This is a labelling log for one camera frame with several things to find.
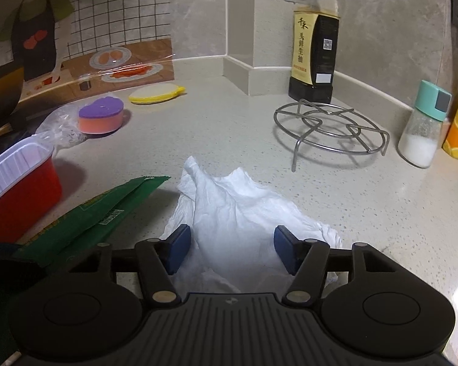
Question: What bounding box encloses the soy sauce bottle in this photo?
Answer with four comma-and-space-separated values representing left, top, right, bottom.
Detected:
288, 0, 340, 104

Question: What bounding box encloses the clear plastic bag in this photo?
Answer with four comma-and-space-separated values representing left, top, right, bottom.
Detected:
34, 92, 125, 158

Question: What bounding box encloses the yellow white sponge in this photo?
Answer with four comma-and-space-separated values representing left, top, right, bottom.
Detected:
129, 82, 186, 105

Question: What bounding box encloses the white tissue paper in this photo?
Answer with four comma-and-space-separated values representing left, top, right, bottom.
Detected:
161, 156, 344, 294

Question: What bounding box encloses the cartoon kitchen wall sticker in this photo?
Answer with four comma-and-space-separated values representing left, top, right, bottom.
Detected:
0, 0, 176, 102

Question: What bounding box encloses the purple orange sponge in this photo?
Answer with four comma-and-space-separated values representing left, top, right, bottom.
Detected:
78, 96, 124, 135

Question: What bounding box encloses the black wok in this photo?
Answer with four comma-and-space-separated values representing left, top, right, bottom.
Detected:
0, 65, 25, 138

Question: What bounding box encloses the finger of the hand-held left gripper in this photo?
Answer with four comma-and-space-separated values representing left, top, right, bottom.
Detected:
0, 241, 46, 286

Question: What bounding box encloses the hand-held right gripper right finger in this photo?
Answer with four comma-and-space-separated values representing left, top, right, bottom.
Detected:
273, 225, 395, 306

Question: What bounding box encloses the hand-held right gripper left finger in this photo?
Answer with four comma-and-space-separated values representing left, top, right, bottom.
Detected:
74, 224, 193, 305

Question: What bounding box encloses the metal wire trivet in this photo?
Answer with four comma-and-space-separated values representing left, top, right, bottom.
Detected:
274, 99, 390, 172

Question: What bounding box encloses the green snack packet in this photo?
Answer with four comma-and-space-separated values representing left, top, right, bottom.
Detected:
15, 175, 172, 267

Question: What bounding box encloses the teal lid salt shaker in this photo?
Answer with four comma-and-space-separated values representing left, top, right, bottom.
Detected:
398, 80, 453, 168

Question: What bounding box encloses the red rectangular food container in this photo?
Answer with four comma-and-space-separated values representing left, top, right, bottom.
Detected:
0, 133, 64, 244

